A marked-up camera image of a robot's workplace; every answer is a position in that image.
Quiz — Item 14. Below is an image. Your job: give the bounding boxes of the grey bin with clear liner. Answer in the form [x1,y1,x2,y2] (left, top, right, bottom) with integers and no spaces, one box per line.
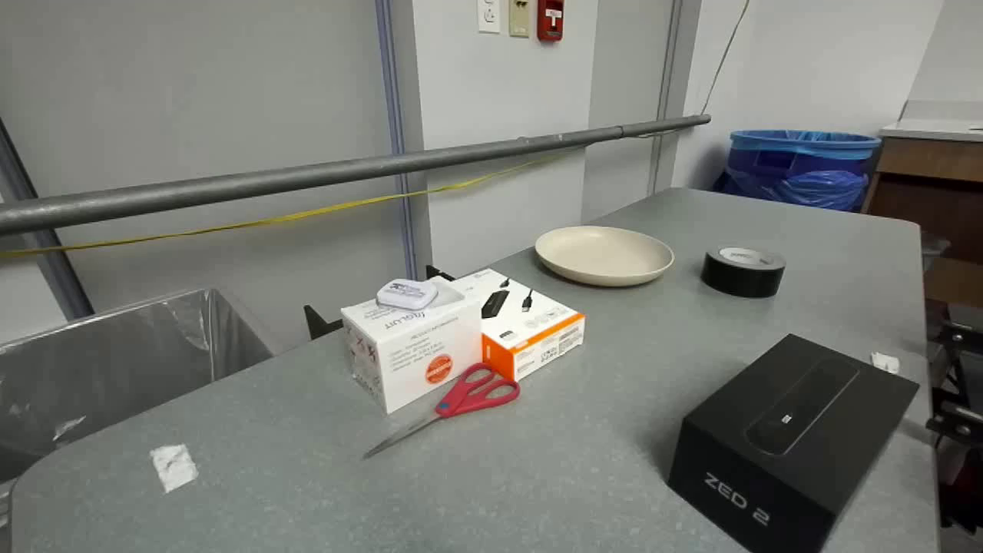
[0,284,277,486]

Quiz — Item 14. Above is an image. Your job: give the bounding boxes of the red handled scissors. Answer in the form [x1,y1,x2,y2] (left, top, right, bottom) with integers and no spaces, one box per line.
[362,359,521,460]

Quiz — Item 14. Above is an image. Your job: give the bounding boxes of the red fire alarm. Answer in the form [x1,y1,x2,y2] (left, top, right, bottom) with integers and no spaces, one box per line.
[533,0,568,47]

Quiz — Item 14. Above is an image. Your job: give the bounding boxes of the grey metal rail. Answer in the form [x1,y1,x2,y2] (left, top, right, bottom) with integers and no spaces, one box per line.
[0,111,713,239]

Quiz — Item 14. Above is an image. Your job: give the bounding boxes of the white cardboard box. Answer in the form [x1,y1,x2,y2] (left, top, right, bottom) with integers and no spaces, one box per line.
[336,275,484,418]

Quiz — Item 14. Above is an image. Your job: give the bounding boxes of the black ZED 2 box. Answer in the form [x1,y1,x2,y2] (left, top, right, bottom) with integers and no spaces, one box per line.
[665,332,920,553]

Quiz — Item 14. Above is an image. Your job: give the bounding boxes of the black masking tape roll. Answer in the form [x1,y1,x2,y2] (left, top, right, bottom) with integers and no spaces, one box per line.
[699,242,789,301]

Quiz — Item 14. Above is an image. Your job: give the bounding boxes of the white and orange box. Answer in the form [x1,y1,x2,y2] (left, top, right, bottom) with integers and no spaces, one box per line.
[449,267,590,386]

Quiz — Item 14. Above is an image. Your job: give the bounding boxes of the wooden desk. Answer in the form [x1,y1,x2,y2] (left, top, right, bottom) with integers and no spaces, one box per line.
[862,97,983,309]

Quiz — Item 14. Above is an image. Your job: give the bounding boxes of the small white device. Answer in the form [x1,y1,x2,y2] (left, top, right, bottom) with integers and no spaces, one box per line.
[371,275,441,316]

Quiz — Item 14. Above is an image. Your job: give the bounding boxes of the beige round plate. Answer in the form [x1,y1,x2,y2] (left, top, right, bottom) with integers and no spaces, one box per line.
[531,224,678,293]

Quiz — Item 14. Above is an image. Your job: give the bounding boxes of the yellow cable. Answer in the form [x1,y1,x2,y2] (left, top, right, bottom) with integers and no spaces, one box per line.
[0,150,587,263]

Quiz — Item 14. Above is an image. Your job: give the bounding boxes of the blue lined trash bin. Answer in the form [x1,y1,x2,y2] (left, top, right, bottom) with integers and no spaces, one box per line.
[713,126,880,214]

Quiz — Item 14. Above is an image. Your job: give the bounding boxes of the beige wall plate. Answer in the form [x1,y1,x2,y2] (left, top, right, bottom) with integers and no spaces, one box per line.
[506,0,533,39]

